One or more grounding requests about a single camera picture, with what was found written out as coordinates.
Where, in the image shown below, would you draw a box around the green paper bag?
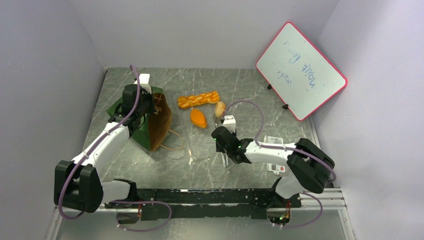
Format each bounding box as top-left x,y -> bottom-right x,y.
106,83 -> 173,152

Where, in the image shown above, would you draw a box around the round pale fake bun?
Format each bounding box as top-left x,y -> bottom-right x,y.
214,101 -> 226,119

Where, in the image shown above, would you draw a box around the braided fake bread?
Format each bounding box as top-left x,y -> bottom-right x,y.
177,91 -> 221,109

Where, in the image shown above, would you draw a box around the long metal tweezers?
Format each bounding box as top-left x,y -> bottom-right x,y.
213,117 -> 229,168

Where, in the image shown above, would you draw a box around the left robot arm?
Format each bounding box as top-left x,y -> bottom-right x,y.
53,82 -> 155,213

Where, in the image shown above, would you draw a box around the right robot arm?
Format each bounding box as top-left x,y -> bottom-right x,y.
211,126 -> 336,207

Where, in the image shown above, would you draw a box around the white printed card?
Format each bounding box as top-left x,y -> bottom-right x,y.
264,135 -> 286,174

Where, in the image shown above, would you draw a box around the red framed whiteboard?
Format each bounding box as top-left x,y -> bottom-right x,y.
255,21 -> 348,121

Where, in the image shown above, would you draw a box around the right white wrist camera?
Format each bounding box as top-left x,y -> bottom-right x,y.
222,115 -> 237,134

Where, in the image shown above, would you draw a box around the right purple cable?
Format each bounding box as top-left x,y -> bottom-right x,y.
221,99 -> 337,230

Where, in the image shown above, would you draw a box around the purple cable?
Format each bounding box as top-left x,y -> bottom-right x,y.
221,99 -> 337,230
57,64 -> 173,233

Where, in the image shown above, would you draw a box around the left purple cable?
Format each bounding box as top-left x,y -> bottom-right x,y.
57,64 -> 173,233

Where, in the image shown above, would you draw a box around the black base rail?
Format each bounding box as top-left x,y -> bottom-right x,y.
104,188 -> 302,221

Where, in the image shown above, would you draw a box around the aluminium frame rail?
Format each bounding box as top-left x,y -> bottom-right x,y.
54,185 -> 355,240

